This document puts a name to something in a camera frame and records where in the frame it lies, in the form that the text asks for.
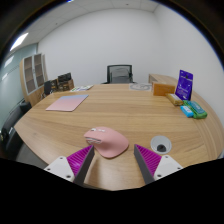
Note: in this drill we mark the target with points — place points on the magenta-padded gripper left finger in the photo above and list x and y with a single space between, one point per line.
61 166

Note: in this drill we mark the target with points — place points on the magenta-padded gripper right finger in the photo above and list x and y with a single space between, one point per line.
166 165

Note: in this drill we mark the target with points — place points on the pink computer mouse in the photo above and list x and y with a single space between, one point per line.
108 143

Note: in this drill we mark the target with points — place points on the pink and blue mouse pad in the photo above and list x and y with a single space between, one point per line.
67 102

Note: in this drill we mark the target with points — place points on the small blue box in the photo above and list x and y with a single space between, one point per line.
187 111

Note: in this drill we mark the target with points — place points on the black padded armchair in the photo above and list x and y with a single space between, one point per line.
13 128

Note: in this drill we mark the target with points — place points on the flat green box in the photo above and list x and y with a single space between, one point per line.
196 109

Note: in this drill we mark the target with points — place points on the small yellow box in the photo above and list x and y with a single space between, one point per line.
174 99

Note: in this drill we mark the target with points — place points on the orange-brown cardboard box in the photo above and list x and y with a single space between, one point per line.
163 89

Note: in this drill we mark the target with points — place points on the small black chair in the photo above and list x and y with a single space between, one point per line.
47 87

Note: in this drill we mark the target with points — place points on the tall brown cardboard box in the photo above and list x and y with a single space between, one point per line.
54 86

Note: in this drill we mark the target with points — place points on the white sticker sheet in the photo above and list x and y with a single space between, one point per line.
81 88

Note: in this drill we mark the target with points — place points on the wide brown cardboard box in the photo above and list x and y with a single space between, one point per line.
66 85

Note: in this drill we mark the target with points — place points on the purple standing pouch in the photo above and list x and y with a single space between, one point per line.
184 85

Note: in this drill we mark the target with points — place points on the wooden side desk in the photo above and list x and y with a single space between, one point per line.
163 78

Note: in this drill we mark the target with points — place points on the black cardboard box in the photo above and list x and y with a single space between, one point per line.
64 77

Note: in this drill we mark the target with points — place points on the wooden shelf cabinet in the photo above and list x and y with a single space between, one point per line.
33 75

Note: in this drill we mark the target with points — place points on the black mesh office chair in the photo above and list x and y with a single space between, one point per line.
120 75

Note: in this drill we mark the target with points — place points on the long ceiling light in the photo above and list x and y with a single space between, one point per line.
19 41

